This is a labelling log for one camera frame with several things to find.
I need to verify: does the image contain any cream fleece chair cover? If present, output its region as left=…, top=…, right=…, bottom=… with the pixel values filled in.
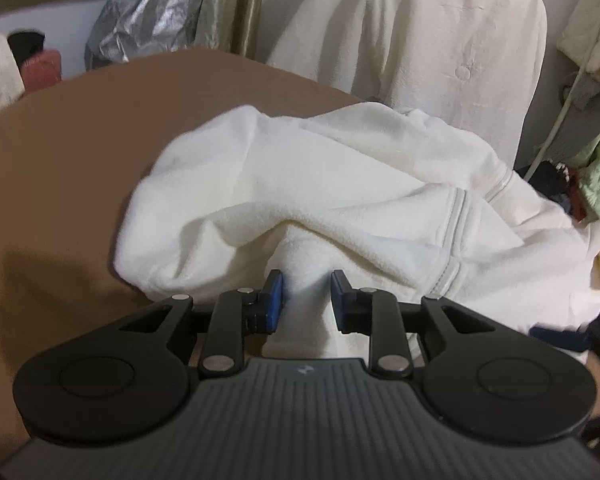
left=267, top=0, right=549, bottom=168

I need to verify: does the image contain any white fleece garment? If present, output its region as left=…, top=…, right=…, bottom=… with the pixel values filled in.
left=112, top=102, right=600, bottom=361

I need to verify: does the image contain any cream hanging cloth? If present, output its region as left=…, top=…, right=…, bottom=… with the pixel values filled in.
left=557, top=0, right=600, bottom=86

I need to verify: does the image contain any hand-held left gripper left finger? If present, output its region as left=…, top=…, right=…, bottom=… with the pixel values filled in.
left=115, top=269, right=285, bottom=377

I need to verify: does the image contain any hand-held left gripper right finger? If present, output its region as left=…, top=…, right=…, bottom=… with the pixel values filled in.
left=331, top=269, right=501, bottom=379

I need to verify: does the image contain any beige satin curtain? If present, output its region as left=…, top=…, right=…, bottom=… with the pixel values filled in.
left=195, top=0, right=269, bottom=59

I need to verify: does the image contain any dark cloth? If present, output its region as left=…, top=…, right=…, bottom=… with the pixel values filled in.
left=7, top=32, right=46, bottom=61
left=530, top=159, right=589, bottom=224

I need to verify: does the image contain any silver foil sheet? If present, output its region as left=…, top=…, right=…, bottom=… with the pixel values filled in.
left=84, top=0, right=212, bottom=71

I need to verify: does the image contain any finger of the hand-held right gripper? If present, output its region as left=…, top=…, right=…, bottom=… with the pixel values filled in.
left=529, top=324, right=589, bottom=354

